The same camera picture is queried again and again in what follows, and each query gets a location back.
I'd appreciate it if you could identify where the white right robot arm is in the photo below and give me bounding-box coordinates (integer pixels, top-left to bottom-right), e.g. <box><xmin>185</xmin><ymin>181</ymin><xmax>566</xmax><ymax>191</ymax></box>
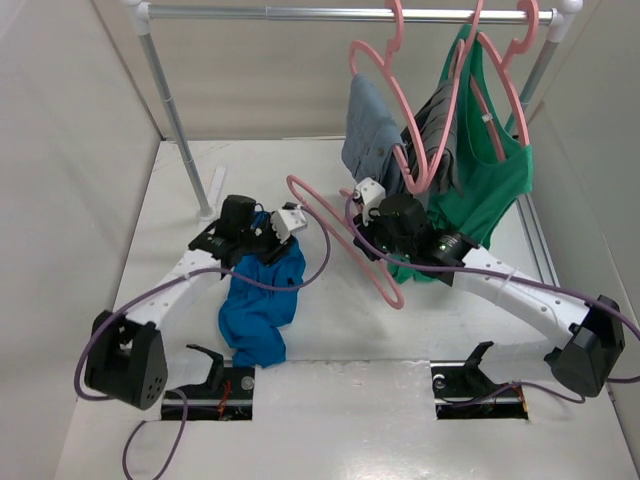
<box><xmin>345</xmin><ymin>188</ymin><xmax>628</xmax><ymax>397</ymax></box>

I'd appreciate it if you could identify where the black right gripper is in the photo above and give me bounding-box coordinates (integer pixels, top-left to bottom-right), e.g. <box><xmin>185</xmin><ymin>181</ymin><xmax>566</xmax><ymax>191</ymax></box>
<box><xmin>354</xmin><ymin>204</ymin><xmax>415</xmax><ymax>261</ymax></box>

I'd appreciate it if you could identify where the pink hanger with green top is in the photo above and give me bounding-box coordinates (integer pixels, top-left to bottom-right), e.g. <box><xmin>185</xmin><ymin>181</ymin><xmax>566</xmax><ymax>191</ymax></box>
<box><xmin>469</xmin><ymin>0</ymin><xmax>539</xmax><ymax>162</ymax></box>

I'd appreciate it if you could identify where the pink hanger with denim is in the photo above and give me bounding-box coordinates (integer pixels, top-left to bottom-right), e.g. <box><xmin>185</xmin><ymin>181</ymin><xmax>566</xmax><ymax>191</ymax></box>
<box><xmin>348</xmin><ymin>0</ymin><xmax>436</xmax><ymax>195</ymax></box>

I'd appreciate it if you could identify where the purple cable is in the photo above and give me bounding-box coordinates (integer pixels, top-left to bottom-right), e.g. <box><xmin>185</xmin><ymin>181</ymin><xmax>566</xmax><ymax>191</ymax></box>
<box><xmin>73</xmin><ymin>202</ymin><xmax>332</xmax><ymax>480</ymax></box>
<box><xmin>344</xmin><ymin>194</ymin><xmax>640</xmax><ymax>405</ymax></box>

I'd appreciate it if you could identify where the grey garment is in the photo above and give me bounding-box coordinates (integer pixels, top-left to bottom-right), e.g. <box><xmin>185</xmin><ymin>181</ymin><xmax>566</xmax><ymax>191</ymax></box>
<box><xmin>414</xmin><ymin>79</ymin><xmax>463</xmax><ymax>196</ymax></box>

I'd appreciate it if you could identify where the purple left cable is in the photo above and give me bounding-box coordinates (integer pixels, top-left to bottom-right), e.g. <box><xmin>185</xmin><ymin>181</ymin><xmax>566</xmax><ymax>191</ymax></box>
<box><xmin>73</xmin><ymin>202</ymin><xmax>332</xmax><ymax>480</ymax></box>

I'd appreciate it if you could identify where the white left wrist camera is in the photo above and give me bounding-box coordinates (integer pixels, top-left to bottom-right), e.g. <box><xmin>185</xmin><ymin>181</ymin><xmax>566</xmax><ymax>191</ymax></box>
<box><xmin>270</xmin><ymin>205</ymin><xmax>308</xmax><ymax>244</ymax></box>

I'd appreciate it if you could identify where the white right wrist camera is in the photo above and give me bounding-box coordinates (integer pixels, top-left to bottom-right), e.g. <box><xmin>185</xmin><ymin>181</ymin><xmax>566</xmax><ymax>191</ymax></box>
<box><xmin>354</xmin><ymin>177</ymin><xmax>386</xmax><ymax>226</ymax></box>

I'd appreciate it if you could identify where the green tank top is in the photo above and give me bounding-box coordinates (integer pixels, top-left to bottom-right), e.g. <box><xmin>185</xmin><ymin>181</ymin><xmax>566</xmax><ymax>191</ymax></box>
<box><xmin>387</xmin><ymin>23</ymin><xmax>535</xmax><ymax>286</ymax></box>

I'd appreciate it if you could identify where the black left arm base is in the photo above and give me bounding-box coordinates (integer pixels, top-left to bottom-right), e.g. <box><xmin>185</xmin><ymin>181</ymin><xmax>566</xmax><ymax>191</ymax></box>
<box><xmin>160</xmin><ymin>344</ymin><xmax>255</xmax><ymax>422</ymax></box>

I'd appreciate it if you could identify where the silver clothes rack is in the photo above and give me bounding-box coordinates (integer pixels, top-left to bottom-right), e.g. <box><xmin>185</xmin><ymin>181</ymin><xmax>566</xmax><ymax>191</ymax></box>
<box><xmin>122</xmin><ymin>1</ymin><xmax>583</xmax><ymax>216</ymax></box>

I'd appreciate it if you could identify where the blue t shirt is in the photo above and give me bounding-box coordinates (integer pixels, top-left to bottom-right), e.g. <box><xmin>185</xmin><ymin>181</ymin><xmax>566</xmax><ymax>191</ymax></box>
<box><xmin>218</xmin><ymin>241</ymin><xmax>306</xmax><ymax>368</ymax></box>

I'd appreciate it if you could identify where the pink hanger with grey garment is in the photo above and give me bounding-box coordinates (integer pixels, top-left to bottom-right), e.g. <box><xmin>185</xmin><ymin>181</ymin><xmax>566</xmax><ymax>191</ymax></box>
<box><xmin>427</xmin><ymin>16</ymin><xmax>473</xmax><ymax>194</ymax></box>

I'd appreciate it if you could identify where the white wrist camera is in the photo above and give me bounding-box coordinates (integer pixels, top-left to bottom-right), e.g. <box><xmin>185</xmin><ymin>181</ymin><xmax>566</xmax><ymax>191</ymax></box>
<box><xmin>270</xmin><ymin>205</ymin><xmax>308</xmax><ymax>244</ymax></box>
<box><xmin>354</xmin><ymin>177</ymin><xmax>386</xmax><ymax>226</ymax></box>

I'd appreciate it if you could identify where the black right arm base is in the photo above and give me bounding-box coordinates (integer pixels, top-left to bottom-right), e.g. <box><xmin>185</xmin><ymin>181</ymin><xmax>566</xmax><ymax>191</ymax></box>
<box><xmin>430</xmin><ymin>341</ymin><xmax>529</xmax><ymax>420</ymax></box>

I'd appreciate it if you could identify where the light blue denim garment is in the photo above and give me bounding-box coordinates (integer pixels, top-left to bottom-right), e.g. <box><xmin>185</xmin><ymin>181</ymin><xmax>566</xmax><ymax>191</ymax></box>
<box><xmin>341</xmin><ymin>74</ymin><xmax>405</xmax><ymax>195</ymax></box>

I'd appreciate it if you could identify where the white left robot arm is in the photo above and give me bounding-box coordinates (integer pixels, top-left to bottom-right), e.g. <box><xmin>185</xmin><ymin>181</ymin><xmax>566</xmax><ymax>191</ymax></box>
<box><xmin>74</xmin><ymin>195</ymin><xmax>307</xmax><ymax>410</ymax></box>

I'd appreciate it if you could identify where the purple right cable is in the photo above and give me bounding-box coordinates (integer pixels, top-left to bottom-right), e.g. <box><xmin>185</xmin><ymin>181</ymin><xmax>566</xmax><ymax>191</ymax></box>
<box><xmin>344</xmin><ymin>194</ymin><xmax>640</xmax><ymax>405</ymax></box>

